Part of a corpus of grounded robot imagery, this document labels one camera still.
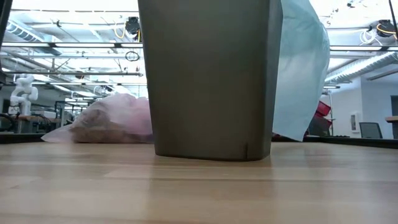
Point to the grey office chair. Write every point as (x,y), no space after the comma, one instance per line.
(370,130)

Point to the dark grey crate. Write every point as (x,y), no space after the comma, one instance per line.
(318,126)

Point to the light blue bag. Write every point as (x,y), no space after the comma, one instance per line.
(301,77)

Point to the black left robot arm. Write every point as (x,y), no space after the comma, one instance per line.
(3,31)

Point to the brown trash bin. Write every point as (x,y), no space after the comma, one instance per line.
(211,87)

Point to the wooden workbench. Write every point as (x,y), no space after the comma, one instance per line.
(37,119)

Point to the pink translucent trash bag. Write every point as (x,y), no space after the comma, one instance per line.
(118,118)

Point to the black metal rack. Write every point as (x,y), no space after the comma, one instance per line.
(57,112)

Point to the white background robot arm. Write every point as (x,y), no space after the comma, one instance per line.
(23,96)

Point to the stacked red crates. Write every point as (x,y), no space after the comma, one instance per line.
(323,109)

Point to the wooden desk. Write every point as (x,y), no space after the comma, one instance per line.
(392,119)

